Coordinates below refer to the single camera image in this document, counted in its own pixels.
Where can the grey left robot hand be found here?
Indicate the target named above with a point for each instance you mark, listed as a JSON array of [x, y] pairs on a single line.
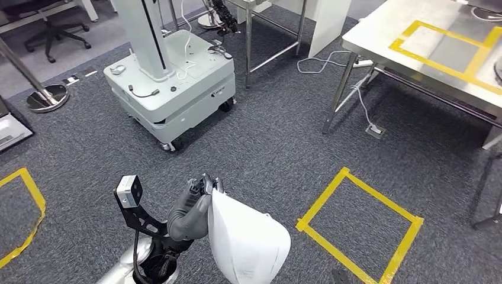
[[192, 207]]

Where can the white plastic part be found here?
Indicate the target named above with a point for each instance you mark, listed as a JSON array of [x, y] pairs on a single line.
[[247, 239]]

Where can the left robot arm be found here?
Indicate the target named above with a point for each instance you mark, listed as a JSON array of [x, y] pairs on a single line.
[[129, 262]]

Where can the black robot manipulator arm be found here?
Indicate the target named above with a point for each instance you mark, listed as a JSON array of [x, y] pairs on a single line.
[[225, 17]]

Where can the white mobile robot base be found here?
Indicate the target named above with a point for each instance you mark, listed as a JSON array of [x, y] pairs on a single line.
[[176, 94]]

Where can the steel workbench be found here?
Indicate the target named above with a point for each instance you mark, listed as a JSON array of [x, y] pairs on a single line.
[[431, 23]]

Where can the yellow floor tape marking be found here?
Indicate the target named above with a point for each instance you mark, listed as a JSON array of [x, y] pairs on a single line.
[[400, 251], [33, 192]]

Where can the small floor plate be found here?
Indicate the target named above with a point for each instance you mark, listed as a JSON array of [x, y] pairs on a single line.
[[71, 80], [91, 73]]

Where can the steel table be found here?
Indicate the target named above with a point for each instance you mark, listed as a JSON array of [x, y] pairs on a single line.
[[248, 47]]

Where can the grey floor socket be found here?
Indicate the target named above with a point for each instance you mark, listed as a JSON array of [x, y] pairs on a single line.
[[375, 131]]

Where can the white power strip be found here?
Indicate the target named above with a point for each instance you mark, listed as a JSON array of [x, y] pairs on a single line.
[[362, 62]]

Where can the black office chair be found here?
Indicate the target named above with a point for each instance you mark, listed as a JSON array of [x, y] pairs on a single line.
[[51, 27]]

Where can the wide yellow tape outline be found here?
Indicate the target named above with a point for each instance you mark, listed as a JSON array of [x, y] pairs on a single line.
[[476, 64]]

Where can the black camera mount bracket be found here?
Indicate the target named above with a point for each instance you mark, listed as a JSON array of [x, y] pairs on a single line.
[[137, 219]]

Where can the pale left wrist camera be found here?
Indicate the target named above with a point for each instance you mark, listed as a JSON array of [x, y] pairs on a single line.
[[127, 192]]

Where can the chrome stanchion post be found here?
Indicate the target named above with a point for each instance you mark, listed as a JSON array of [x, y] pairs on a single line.
[[47, 98], [210, 22]]

